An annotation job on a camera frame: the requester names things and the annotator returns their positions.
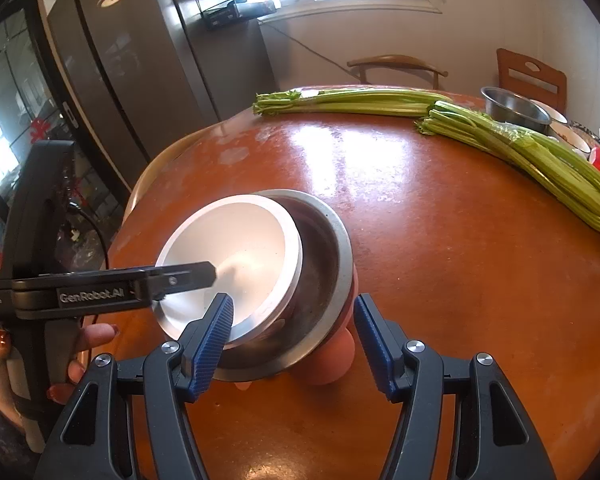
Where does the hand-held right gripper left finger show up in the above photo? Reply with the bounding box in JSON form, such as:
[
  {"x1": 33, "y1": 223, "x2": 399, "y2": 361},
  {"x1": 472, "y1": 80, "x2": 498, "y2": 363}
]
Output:
[{"x1": 42, "y1": 292, "x2": 236, "y2": 480}]

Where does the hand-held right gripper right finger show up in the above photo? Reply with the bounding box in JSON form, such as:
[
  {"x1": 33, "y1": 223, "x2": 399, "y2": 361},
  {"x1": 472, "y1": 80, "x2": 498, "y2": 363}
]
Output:
[{"x1": 352, "y1": 294, "x2": 556, "y2": 480}]

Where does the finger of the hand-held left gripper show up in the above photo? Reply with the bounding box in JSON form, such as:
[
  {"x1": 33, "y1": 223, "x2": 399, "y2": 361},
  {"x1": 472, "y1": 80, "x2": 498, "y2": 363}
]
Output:
[{"x1": 147, "y1": 260, "x2": 217, "y2": 303}]

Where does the red instant noodle bowl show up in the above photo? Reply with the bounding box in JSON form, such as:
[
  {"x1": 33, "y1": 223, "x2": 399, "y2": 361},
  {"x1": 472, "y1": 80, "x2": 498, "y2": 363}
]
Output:
[{"x1": 155, "y1": 195, "x2": 303, "y2": 346}]

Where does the pink plastic plate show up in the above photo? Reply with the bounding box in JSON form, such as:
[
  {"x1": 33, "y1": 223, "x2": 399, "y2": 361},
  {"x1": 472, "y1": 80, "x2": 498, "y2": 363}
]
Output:
[{"x1": 232, "y1": 270, "x2": 358, "y2": 391}]

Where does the large stainless steel bowl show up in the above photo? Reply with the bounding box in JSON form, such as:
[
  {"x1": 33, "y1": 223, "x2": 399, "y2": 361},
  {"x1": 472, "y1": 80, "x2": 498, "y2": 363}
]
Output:
[{"x1": 207, "y1": 188, "x2": 356, "y2": 383}]

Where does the person's left hand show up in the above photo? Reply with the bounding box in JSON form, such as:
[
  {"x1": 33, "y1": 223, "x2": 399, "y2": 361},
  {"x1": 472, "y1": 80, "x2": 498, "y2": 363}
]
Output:
[{"x1": 0, "y1": 322, "x2": 121, "y2": 426}]

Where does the glass door with red decorations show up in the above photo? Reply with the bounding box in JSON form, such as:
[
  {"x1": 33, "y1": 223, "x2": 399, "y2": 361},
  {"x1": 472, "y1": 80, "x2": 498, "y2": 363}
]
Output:
[{"x1": 0, "y1": 0, "x2": 131, "y2": 281}]

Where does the grey refrigerator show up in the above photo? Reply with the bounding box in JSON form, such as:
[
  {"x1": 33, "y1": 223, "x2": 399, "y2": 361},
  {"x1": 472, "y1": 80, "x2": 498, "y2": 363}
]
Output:
[{"x1": 37, "y1": 0, "x2": 276, "y2": 196}]

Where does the thin celery bunch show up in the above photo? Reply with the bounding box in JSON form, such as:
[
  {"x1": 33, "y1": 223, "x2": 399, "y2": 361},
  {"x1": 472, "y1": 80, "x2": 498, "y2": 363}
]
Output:
[{"x1": 252, "y1": 87, "x2": 453, "y2": 118}]

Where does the thick celery bunch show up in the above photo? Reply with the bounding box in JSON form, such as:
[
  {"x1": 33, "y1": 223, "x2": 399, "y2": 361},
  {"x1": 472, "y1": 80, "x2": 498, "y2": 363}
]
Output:
[{"x1": 414, "y1": 101, "x2": 600, "y2": 238}]

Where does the black storage rack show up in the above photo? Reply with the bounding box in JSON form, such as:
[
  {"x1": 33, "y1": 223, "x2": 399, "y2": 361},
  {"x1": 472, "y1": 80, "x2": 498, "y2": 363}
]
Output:
[{"x1": 200, "y1": 0, "x2": 281, "y2": 31}]

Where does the small stainless steel bowl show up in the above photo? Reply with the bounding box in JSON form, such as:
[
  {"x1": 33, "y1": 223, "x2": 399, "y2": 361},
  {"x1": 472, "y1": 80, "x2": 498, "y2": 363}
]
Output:
[{"x1": 481, "y1": 86, "x2": 552, "y2": 133}]

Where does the curved dark wooden chair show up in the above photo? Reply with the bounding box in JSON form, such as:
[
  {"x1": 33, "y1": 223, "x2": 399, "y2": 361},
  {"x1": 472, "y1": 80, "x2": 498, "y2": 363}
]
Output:
[{"x1": 347, "y1": 55, "x2": 448, "y2": 91}]

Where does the white ceramic bowl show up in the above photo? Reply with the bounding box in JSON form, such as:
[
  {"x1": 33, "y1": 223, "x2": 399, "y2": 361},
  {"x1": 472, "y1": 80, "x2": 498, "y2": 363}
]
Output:
[
  {"x1": 547, "y1": 120, "x2": 593, "y2": 156},
  {"x1": 530, "y1": 100, "x2": 568, "y2": 126}
]

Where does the brown wooden chair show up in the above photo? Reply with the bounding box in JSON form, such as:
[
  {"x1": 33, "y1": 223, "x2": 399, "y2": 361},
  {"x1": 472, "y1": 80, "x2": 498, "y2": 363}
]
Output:
[{"x1": 496, "y1": 48, "x2": 567, "y2": 116}]

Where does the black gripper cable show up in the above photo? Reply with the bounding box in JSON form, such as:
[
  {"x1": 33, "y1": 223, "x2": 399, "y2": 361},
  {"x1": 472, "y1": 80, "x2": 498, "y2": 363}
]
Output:
[{"x1": 67, "y1": 202, "x2": 112, "y2": 266}]

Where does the wall cable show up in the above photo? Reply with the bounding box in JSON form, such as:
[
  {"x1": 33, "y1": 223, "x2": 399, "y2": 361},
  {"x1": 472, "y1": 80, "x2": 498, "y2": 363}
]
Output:
[{"x1": 275, "y1": 25, "x2": 361, "y2": 86}]

